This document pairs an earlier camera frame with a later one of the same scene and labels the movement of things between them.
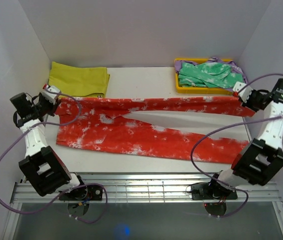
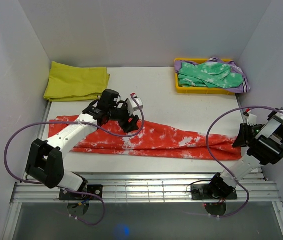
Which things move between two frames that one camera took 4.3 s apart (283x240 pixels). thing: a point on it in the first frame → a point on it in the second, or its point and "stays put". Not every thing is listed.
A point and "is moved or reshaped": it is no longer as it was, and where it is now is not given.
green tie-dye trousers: x=214 y=74 stays put
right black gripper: x=247 y=104 → x=244 y=136
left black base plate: x=85 y=193 stays put
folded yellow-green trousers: x=78 y=81 stays put
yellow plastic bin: x=199 y=90 stays put
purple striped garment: x=235 y=69 stays put
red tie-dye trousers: x=100 y=125 is moved or reshaped
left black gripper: x=53 y=107 → x=128 y=127
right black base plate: x=214 y=191 stays put
